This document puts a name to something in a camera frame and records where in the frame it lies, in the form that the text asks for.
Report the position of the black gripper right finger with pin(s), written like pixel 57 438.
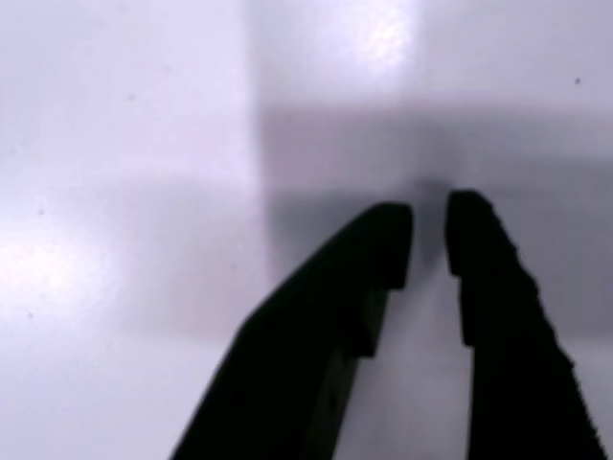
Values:
pixel 517 364

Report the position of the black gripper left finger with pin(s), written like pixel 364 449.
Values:
pixel 297 354

